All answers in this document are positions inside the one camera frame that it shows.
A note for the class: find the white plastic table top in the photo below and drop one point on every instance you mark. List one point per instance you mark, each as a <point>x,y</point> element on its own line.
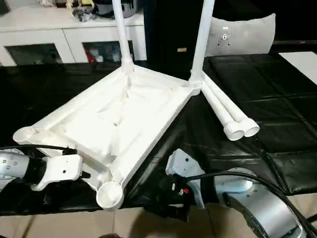
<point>124,114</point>

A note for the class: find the white plastic table leg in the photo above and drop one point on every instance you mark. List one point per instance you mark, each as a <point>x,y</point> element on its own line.
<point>121,29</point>
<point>237,114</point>
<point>220,111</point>
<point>203,39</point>

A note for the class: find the black work mat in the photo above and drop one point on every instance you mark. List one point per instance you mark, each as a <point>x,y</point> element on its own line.
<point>257,148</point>

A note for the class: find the black cabinet with gold label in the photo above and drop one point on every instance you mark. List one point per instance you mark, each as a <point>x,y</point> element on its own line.
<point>168,29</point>

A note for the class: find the white cabinet with glass doors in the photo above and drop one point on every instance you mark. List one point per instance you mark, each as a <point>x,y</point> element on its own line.
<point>34,20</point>

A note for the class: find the flat white board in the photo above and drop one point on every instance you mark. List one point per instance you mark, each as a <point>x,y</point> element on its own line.
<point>304,64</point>

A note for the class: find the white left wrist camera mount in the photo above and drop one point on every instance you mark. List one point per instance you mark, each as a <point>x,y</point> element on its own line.
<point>62,168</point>

